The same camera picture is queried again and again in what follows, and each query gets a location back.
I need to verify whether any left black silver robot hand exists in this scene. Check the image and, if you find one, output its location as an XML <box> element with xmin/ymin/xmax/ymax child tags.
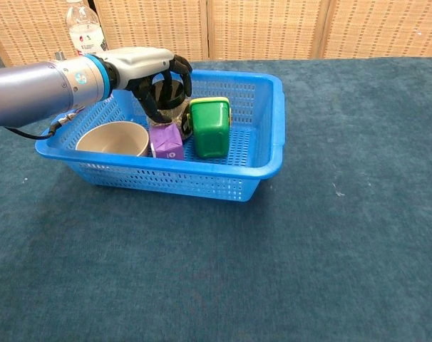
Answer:
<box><xmin>107</xmin><ymin>47</ymin><xmax>193</xmax><ymax>124</ymax></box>

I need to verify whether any glass jar with black lid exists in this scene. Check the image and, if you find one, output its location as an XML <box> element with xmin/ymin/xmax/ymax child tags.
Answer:
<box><xmin>147</xmin><ymin>76</ymin><xmax>192</xmax><ymax>140</ymax></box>

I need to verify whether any clear plastic water bottle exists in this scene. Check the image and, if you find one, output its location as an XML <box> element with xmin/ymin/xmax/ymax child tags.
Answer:
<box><xmin>65</xmin><ymin>0</ymin><xmax>106</xmax><ymax>58</ymax></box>

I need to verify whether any beige bowl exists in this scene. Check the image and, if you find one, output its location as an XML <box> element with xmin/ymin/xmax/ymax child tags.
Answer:
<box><xmin>76</xmin><ymin>121</ymin><xmax>150</xmax><ymax>157</ymax></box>

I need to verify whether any purple carton box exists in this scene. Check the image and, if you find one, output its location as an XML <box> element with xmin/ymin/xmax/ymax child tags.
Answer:
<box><xmin>149</xmin><ymin>123</ymin><xmax>184</xmax><ymax>160</ymax></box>

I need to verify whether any green container with yellow lid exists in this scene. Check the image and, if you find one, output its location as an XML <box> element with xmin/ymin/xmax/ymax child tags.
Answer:
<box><xmin>189</xmin><ymin>96</ymin><xmax>233</xmax><ymax>159</ymax></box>

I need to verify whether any blue plastic perforated basket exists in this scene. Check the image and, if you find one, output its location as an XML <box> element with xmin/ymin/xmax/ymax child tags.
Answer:
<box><xmin>34</xmin><ymin>66</ymin><xmax>286</xmax><ymax>203</ymax></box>

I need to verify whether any bamboo folding screen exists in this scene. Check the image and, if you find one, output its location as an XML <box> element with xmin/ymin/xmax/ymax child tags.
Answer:
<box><xmin>0</xmin><ymin>0</ymin><xmax>432</xmax><ymax>68</ymax></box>

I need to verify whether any teal table mat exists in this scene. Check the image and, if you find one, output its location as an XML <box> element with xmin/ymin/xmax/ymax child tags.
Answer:
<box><xmin>0</xmin><ymin>56</ymin><xmax>432</xmax><ymax>342</ymax></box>

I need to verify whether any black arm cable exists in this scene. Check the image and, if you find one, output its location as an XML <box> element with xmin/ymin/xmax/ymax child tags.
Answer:
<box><xmin>4</xmin><ymin>106</ymin><xmax>85</xmax><ymax>140</ymax></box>

